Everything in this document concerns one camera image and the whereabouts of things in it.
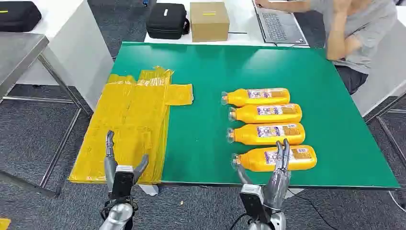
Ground steel table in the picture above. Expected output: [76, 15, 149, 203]
[0, 32, 94, 199]

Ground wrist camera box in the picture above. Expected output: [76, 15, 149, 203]
[239, 184, 264, 223]
[110, 165, 135, 201]

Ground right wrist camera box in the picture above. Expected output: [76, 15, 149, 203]
[239, 184, 264, 223]

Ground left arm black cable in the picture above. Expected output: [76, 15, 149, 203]
[100, 196, 139, 230]

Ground seated person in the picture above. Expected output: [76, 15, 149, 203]
[254, 0, 399, 95]

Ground steel table frame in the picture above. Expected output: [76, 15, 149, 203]
[363, 92, 406, 210]

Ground black floor cable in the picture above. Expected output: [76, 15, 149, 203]
[295, 194, 330, 230]

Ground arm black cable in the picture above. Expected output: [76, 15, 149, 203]
[100, 196, 139, 230]
[228, 212, 251, 230]

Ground yellow plastic sheet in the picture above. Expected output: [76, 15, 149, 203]
[68, 66, 194, 185]

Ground grey laptop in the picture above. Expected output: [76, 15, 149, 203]
[252, 0, 308, 45]

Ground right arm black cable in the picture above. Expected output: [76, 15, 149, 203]
[228, 212, 251, 230]

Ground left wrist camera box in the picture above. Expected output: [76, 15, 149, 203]
[110, 165, 135, 201]

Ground white table foot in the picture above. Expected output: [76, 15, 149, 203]
[138, 184, 160, 196]
[285, 189, 305, 199]

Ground white table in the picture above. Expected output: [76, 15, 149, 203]
[350, 6, 406, 118]
[0, 0, 114, 112]

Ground orange drink bottle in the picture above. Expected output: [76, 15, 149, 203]
[228, 103, 303, 125]
[226, 123, 306, 146]
[231, 145, 317, 173]
[221, 88, 291, 108]

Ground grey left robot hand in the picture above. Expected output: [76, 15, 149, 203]
[104, 130, 150, 193]

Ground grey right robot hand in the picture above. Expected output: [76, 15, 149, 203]
[236, 138, 292, 211]

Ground white desk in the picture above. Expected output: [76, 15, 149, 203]
[144, 0, 310, 48]

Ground brown cardboard box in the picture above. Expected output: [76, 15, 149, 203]
[190, 1, 230, 43]

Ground black carry case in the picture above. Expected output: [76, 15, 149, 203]
[0, 0, 43, 33]
[146, 3, 191, 40]

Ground green table mat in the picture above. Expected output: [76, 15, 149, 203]
[109, 41, 401, 190]

